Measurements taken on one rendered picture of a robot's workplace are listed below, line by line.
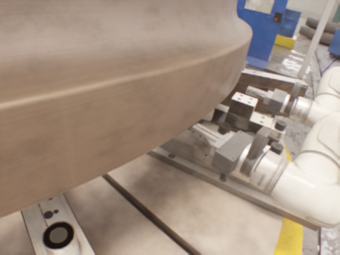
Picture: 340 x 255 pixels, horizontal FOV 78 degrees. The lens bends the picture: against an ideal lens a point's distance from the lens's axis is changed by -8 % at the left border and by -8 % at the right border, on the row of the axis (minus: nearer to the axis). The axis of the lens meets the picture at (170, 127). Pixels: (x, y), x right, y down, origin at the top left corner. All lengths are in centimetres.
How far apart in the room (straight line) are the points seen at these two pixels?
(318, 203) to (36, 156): 56
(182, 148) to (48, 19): 111
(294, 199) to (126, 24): 57
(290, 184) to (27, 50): 60
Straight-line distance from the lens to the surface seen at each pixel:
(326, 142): 58
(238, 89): 228
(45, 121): 47
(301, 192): 52
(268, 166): 53
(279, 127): 142
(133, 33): 65
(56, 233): 64
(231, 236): 125
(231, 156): 53
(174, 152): 148
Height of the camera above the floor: 132
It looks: 34 degrees down
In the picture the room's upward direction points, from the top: 9 degrees clockwise
